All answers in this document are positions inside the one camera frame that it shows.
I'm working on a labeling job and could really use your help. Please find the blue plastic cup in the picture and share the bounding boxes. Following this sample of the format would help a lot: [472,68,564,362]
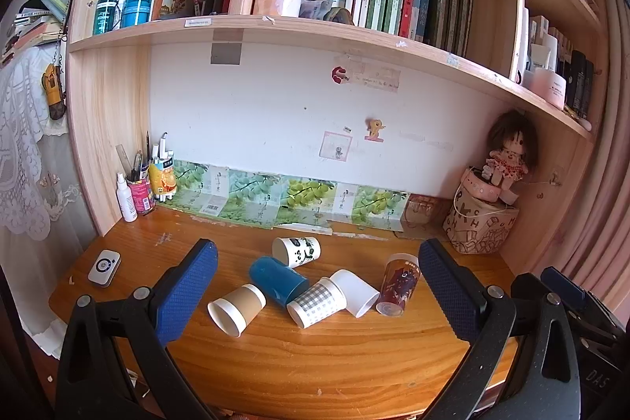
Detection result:
[248,255,310,307]

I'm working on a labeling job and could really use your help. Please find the white panda print cup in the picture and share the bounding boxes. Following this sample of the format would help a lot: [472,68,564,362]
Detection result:
[272,236,322,266]

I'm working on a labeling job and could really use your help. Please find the pink round box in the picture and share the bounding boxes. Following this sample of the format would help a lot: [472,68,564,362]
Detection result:
[462,166,519,206]

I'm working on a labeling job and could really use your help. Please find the white lace cloth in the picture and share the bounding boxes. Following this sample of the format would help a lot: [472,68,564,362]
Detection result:
[0,48,99,359]

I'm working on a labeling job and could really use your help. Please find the yellow toy keychain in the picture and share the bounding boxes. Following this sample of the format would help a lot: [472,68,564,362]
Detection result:
[40,64,67,121]

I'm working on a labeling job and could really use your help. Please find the stack of books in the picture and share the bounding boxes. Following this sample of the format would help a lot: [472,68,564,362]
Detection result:
[2,0,67,65]

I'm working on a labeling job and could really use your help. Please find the grey checkered paper cup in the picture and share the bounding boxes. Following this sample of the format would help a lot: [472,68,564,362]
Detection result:
[287,277,348,329]

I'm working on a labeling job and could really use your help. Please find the grey tape patch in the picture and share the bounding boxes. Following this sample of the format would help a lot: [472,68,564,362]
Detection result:
[211,30,244,66]

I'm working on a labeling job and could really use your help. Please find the white spray bottle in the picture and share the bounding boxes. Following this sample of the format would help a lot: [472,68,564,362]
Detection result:
[116,173,139,223]

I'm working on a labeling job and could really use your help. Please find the white cosmetic tube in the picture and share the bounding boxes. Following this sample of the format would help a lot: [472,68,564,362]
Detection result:
[529,33,559,72]

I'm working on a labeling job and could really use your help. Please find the pink curtain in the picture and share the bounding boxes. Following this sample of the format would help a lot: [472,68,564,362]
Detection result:
[541,0,630,317]

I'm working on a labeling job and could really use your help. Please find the red pen holder can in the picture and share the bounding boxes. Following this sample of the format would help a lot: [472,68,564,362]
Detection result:
[126,174,155,216]

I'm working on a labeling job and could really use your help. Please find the small grey packet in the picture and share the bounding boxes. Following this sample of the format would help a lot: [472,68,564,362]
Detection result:
[298,0,334,20]

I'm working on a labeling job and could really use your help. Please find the teal bottle with white cap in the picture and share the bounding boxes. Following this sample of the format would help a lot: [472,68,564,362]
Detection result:
[93,0,119,36]

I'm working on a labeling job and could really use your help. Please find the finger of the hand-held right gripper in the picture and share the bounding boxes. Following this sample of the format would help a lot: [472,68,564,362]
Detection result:
[511,272,550,301]
[540,266,587,309]

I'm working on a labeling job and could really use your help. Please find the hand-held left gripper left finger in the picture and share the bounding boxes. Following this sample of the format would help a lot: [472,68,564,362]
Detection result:
[56,238,219,420]

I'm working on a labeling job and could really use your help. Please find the orange yellow bottle pack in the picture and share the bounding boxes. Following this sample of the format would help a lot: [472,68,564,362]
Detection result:
[148,132,178,203]

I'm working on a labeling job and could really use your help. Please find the plain white cup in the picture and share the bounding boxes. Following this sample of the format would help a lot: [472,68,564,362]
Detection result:
[329,269,380,318]

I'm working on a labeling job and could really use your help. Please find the clear tape strips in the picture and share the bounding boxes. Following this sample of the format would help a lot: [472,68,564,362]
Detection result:
[336,52,400,93]

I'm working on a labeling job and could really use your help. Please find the green grape printed paper strip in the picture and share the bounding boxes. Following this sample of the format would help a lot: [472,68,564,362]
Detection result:
[158,159,410,232]

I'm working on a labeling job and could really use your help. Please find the brown haired rag doll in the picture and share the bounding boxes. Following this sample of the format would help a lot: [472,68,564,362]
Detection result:
[484,110,540,195]

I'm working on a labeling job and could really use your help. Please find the white remote with round button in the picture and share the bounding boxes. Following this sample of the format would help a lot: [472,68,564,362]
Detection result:
[87,249,121,288]

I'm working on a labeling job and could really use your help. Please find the row of black cosmetic bottles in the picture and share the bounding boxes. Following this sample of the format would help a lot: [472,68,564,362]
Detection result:
[546,25,595,120]

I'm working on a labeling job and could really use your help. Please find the brown stone figure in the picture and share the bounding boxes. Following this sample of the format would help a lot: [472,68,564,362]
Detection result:
[327,7,355,26]

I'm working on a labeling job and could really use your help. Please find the brown paper cup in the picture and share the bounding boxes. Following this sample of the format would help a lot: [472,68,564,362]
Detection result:
[207,283,267,337]

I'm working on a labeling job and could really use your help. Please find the clear plastic ruler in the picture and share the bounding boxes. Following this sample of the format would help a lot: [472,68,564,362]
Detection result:
[115,144,133,177]

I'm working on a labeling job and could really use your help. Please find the brown letter print bag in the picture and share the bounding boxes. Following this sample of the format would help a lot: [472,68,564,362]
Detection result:
[442,184,520,255]

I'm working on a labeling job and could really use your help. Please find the blue jar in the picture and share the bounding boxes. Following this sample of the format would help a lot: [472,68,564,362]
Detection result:
[121,0,154,28]

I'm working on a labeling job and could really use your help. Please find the dark red patterned cup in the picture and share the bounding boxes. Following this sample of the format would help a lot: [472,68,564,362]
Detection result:
[376,253,421,316]

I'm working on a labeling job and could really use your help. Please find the white cosmetic jar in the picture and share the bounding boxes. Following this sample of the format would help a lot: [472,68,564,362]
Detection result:
[522,68,568,110]

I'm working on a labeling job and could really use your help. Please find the wooden bookshelf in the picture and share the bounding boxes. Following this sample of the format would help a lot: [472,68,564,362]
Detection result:
[65,0,607,276]

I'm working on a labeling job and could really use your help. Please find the clear brown plastic wrapper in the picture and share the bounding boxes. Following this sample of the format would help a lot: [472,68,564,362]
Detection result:
[400,194,442,235]

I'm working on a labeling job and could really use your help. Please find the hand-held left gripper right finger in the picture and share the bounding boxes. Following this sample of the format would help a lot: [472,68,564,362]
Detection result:
[418,238,582,420]

